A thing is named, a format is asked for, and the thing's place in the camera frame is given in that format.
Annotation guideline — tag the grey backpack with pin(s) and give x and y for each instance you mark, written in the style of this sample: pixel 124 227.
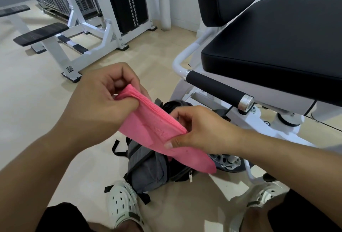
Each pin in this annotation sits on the grey backpack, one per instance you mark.
pixel 147 170

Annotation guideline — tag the white lever with black grip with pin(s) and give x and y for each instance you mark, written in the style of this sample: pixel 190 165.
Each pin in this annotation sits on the white lever with black grip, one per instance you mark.
pixel 251 175

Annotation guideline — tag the person's white left shoe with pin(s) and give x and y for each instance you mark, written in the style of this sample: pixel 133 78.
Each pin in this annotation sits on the person's white left shoe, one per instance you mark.
pixel 121 202

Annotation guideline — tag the pink towel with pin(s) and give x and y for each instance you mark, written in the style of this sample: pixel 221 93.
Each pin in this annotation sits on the pink towel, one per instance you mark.
pixel 152 122

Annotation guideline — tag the person's white right shoe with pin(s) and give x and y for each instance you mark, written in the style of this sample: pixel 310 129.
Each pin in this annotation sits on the person's white right shoe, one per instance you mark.
pixel 264 194

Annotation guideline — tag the black weight stack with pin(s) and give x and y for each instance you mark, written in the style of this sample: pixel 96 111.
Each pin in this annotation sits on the black weight stack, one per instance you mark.
pixel 123 4

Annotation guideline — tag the black seat pad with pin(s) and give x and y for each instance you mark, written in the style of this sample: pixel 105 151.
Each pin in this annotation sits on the black seat pad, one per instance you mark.
pixel 280 47

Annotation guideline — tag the person's right forearm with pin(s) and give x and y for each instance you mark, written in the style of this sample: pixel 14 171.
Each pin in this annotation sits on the person's right forearm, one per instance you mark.
pixel 299 165

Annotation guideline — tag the black bench pad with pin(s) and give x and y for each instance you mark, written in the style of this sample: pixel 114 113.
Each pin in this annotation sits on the black bench pad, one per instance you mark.
pixel 13 11
pixel 40 34

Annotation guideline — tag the person's left hand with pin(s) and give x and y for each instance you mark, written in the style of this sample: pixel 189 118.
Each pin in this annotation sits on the person's left hand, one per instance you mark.
pixel 93 106

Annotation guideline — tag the person's black shorts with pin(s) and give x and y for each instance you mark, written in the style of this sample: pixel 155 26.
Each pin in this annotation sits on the person's black shorts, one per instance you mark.
pixel 307 215

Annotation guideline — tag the person's white shoe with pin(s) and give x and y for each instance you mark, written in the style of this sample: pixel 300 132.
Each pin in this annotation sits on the person's white shoe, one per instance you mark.
pixel 264 194
pixel 121 202

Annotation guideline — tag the white weight machine frame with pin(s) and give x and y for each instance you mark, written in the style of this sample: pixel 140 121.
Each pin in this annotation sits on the white weight machine frame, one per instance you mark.
pixel 88 50

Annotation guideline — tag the person's right hand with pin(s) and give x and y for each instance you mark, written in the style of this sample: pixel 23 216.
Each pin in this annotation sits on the person's right hand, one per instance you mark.
pixel 211 130

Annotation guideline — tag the white vertical pipe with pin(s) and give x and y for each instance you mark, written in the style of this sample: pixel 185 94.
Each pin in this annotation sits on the white vertical pipe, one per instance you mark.
pixel 164 1

